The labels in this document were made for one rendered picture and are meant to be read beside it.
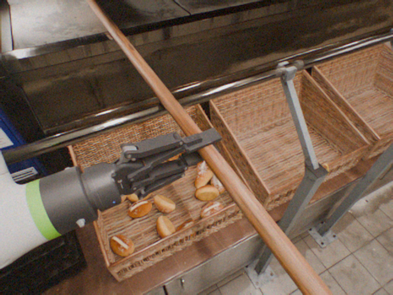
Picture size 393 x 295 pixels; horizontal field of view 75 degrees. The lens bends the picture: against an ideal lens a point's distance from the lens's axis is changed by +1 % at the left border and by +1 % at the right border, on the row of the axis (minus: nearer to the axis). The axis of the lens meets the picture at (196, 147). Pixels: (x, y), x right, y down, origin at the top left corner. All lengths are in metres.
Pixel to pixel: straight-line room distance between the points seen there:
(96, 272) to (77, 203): 0.68
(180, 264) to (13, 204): 0.70
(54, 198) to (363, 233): 1.82
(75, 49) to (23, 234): 0.61
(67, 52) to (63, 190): 0.56
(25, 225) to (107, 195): 0.11
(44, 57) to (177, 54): 0.44
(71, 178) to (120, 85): 0.62
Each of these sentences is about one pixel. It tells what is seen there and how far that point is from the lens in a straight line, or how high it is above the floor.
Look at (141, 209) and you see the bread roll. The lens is 1.06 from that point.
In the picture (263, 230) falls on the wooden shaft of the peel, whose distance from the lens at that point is 0.39.
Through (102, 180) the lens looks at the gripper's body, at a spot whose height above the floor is 1.23.
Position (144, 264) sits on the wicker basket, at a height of 0.62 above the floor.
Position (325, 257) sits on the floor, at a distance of 1.80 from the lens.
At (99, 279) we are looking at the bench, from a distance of 1.06.
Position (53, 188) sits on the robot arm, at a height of 1.24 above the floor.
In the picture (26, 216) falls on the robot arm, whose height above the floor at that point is 1.23.
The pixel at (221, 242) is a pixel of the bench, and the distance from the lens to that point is 1.05.
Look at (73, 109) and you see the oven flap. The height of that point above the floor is 0.98.
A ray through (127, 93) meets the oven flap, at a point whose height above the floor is 0.98.
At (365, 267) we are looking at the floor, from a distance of 1.89.
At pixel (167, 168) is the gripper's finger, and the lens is 0.47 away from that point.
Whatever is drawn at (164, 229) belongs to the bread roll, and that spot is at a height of 0.65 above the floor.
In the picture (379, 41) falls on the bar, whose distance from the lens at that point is 1.06.
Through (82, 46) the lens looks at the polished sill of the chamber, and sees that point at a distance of 0.90.
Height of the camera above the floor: 1.55
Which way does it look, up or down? 48 degrees down
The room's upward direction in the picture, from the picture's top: straight up
